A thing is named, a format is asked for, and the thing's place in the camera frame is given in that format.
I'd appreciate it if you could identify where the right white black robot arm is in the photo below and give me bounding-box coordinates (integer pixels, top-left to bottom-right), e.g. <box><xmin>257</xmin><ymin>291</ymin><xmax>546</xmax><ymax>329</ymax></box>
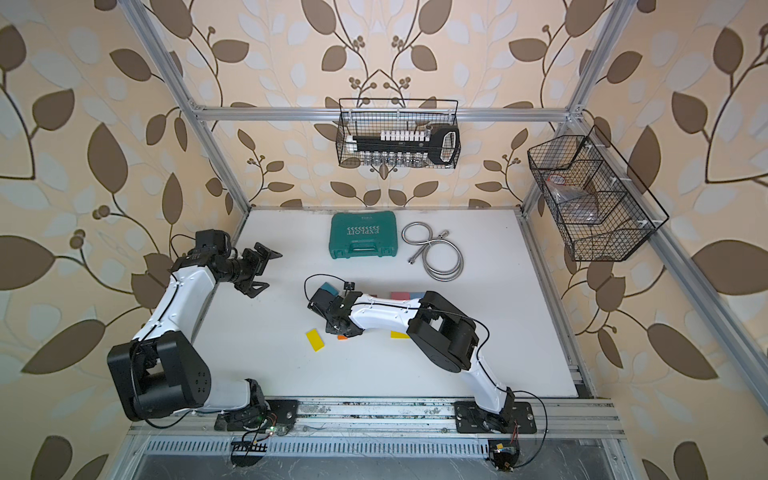
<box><xmin>308</xmin><ymin>285</ymin><xmax>515</xmax><ymax>432</ymax></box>

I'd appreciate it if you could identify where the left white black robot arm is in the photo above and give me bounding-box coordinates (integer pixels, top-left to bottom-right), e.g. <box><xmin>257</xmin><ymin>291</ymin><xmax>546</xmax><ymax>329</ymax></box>
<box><xmin>107</xmin><ymin>239</ymin><xmax>281</xmax><ymax>431</ymax></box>

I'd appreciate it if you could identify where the teal block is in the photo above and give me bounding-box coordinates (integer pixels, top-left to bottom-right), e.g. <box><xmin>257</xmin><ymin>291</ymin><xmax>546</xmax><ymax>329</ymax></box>
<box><xmin>321</xmin><ymin>282</ymin><xmax>339</xmax><ymax>296</ymax></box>

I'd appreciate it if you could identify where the green plastic tool case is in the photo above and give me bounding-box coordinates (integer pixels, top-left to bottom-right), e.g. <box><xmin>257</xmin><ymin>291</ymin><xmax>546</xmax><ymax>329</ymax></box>
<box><xmin>329</xmin><ymin>211</ymin><xmax>398</xmax><ymax>259</ymax></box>

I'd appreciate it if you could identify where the black white socket set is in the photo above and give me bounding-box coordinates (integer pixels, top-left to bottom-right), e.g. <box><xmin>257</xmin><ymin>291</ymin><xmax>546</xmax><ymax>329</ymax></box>
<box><xmin>336</xmin><ymin>124</ymin><xmax>461</xmax><ymax>168</ymax></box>

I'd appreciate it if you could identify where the clear plastic bag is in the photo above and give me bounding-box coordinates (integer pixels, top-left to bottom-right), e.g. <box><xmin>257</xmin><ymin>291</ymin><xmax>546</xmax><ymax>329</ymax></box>
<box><xmin>546</xmin><ymin>175</ymin><xmax>599</xmax><ymax>224</ymax></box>

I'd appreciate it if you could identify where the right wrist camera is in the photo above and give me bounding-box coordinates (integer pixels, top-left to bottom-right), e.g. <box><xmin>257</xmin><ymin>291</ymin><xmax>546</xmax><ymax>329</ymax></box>
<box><xmin>308</xmin><ymin>288</ymin><xmax>338</xmax><ymax>320</ymax></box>

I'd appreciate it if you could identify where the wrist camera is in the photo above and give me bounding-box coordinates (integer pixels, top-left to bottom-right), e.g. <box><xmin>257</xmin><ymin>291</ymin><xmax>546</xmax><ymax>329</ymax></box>
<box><xmin>308</xmin><ymin>288</ymin><xmax>338</xmax><ymax>320</ymax></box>
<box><xmin>193</xmin><ymin>229</ymin><xmax>232</xmax><ymax>258</ymax></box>

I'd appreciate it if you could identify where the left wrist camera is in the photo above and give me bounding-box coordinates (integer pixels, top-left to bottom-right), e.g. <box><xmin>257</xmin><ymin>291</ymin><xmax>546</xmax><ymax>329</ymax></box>
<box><xmin>193</xmin><ymin>229</ymin><xmax>232</xmax><ymax>258</ymax></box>

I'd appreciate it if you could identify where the aluminium front rail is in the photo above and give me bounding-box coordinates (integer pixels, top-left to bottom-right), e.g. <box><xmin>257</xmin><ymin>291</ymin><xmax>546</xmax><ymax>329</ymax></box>
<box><xmin>128</xmin><ymin>395</ymin><xmax>626</xmax><ymax>439</ymax></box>

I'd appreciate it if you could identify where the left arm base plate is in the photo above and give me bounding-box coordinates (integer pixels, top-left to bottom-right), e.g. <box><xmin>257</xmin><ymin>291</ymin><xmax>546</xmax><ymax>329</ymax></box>
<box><xmin>214</xmin><ymin>399</ymin><xmax>299</xmax><ymax>436</ymax></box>

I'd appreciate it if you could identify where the coiled metal shower hose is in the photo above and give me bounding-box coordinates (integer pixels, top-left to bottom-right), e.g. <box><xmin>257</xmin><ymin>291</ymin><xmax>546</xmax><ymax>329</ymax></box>
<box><xmin>400</xmin><ymin>221</ymin><xmax>465</xmax><ymax>283</ymax></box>

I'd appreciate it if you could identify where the centre black wire basket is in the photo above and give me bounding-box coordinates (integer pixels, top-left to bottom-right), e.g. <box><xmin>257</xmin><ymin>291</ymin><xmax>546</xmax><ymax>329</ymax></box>
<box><xmin>335</xmin><ymin>97</ymin><xmax>461</xmax><ymax>169</ymax></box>

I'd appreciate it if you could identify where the black wire basket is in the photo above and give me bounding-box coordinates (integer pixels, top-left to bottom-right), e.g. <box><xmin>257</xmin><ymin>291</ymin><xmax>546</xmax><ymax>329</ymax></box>
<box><xmin>335</xmin><ymin>97</ymin><xmax>461</xmax><ymax>169</ymax></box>
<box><xmin>527</xmin><ymin>126</ymin><xmax>669</xmax><ymax>262</ymax></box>

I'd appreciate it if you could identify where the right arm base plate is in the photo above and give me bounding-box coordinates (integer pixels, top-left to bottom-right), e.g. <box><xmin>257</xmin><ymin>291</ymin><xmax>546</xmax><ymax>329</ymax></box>
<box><xmin>453</xmin><ymin>401</ymin><xmax>538</xmax><ymax>434</ymax></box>

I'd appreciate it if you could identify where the right black wire basket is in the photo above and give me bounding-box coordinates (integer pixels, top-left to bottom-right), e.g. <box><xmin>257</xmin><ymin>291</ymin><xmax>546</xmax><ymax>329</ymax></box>
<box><xmin>527</xmin><ymin>126</ymin><xmax>669</xmax><ymax>262</ymax></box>

